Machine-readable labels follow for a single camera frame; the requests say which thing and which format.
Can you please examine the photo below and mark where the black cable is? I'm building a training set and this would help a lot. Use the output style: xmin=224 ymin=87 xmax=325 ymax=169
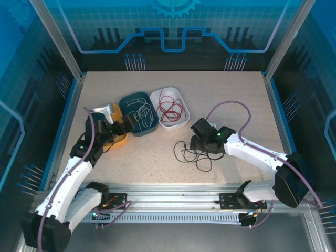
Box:
xmin=173 ymin=140 xmax=226 ymax=173

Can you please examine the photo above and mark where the orange plastic tray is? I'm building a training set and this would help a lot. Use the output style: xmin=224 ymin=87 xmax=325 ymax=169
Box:
xmin=93 ymin=103 xmax=130 ymax=153

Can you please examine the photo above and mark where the teal plastic tray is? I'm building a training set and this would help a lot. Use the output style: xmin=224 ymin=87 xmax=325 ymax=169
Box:
xmin=119 ymin=91 xmax=160 ymax=138

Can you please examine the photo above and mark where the white plastic tray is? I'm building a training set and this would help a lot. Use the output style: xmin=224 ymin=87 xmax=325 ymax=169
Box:
xmin=149 ymin=87 xmax=191 ymax=132

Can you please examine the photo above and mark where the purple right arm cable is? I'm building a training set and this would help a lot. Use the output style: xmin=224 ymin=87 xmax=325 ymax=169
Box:
xmin=206 ymin=101 xmax=324 ymax=209

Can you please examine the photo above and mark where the aluminium base rail beam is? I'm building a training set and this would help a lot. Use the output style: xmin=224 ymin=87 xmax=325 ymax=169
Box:
xmin=52 ymin=182 xmax=299 ymax=213

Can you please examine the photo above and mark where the slotted grey cable duct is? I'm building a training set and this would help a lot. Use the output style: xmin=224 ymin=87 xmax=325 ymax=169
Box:
xmin=70 ymin=212 xmax=244 ymax=224

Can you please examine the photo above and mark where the aluminium frame post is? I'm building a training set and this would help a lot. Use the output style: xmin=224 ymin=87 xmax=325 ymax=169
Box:
xmin=264 ymin=0 xmax=316 ymax=81
xmin=28 ymin=0 xmax=86 ymax=81

